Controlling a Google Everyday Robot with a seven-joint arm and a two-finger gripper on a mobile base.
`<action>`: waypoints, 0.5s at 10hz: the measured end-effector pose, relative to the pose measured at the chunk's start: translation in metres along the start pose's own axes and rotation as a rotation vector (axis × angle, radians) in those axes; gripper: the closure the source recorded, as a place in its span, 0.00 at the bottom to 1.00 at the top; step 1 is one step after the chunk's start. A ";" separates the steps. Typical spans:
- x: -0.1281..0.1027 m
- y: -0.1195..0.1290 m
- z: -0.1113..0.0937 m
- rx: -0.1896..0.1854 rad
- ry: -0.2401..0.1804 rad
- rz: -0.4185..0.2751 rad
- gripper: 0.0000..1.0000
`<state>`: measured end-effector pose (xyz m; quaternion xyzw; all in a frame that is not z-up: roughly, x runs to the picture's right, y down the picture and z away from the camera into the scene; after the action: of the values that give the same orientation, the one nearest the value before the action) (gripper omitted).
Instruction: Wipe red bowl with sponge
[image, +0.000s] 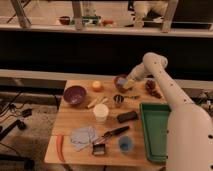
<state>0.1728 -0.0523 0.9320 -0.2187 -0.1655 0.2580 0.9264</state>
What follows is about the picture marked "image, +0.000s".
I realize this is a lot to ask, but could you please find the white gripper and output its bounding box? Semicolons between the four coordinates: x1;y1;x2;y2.
127;64;147;81

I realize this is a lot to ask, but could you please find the blue folded cloth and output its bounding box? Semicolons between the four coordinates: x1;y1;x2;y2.
70;126;98;151

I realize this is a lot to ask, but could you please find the dark red background bowl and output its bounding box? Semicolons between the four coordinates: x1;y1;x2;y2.
59;16;70;25

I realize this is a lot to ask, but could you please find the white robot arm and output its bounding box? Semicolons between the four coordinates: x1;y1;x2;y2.
127;52;213;171

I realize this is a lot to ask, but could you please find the green background box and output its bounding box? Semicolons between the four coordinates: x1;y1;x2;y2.
82;16;101;26

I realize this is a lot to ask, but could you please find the yellow sponge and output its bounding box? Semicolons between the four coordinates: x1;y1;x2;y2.
123;79;135;89

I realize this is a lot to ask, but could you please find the purple bowl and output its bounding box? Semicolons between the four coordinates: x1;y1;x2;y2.
63;85;87;105

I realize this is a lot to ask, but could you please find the blue plastic cup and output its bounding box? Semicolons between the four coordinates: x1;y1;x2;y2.
118;136;134;153

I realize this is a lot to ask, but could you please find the brown grape bunch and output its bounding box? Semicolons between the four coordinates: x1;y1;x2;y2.
145;80;161;98

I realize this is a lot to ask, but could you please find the white paper cup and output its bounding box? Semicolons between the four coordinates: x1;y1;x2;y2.
93;104;109;123

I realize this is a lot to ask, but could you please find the metal measuring cup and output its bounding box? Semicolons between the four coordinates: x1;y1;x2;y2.
113;94;139;108

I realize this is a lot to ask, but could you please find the orange carrot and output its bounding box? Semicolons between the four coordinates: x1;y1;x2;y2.
56;134;65;162

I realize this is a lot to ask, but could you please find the black handled metal spatula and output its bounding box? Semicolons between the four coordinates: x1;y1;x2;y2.
92;126;130;156

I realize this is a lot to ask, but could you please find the black rectangular block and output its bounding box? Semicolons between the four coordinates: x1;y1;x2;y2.
117;111;138;123

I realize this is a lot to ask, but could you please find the green tray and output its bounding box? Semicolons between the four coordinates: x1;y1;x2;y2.
140;103;170;163

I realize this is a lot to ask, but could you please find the orange fruit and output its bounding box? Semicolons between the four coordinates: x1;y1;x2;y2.
92;81;103;92

